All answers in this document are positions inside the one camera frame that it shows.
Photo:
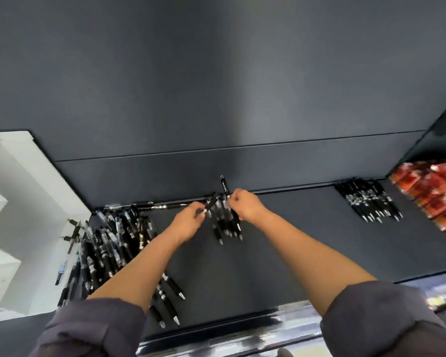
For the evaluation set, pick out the grey right sleeve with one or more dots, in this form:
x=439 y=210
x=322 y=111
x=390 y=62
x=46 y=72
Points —
x=386 y=323

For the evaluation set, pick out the dark grey shelf unit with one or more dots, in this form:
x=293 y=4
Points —
x=226 y=70

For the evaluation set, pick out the pile of black pens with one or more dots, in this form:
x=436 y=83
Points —
x=107 y=249

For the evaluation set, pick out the white tiered pen holder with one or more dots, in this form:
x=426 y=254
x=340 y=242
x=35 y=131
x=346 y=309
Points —
x=33 y=226

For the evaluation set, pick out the person's right hand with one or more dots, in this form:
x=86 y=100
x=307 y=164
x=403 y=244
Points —
x=247 y=206

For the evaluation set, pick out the person's left hand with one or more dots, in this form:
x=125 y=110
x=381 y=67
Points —
x=186 y=224

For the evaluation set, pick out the aligned bundle of black pens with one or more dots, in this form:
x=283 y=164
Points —
x=368 y=200

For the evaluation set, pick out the person's left forearm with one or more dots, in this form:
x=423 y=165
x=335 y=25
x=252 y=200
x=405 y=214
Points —
x=141 y=271

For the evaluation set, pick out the black rubber-grip pen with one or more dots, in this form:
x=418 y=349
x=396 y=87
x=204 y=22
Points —
x=225 y=185
x=210 y=205

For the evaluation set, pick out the grey left sleeve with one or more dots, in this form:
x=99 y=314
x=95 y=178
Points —
x=93 y=327

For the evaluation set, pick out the grey sleeve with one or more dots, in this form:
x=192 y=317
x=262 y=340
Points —
x=386 y=323
x=93 y=327

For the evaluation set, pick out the person's right forearm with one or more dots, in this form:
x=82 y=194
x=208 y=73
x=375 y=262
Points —
x=312 y=260

